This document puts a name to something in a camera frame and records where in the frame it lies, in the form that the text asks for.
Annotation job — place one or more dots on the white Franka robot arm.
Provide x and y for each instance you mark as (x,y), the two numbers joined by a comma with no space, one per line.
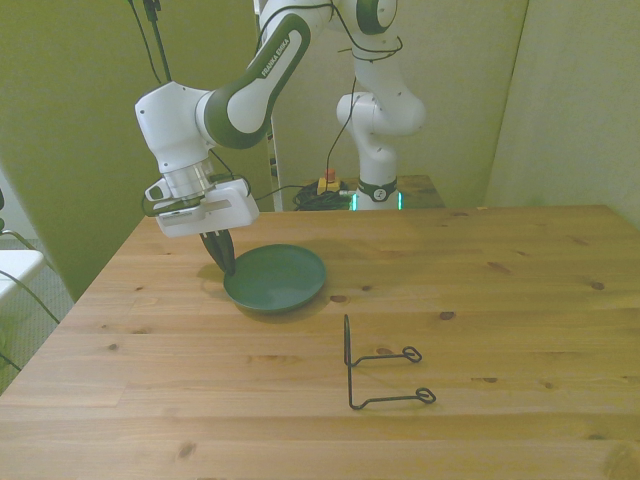
(270,65)

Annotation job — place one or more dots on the yellow emergency stop button box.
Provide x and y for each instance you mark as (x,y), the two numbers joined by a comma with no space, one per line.
(330,187)

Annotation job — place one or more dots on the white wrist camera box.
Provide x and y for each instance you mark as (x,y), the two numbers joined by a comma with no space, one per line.
(180,215)

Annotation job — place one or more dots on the white chair seat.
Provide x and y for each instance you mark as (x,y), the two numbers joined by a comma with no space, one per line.
(15,265)

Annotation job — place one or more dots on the dark green round plate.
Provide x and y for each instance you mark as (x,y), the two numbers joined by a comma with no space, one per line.
(280,280)

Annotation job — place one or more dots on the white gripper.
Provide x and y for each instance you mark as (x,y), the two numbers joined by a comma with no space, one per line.
(230,212)

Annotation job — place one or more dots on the wide beige partition panel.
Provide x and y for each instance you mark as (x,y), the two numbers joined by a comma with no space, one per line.
(75,100)

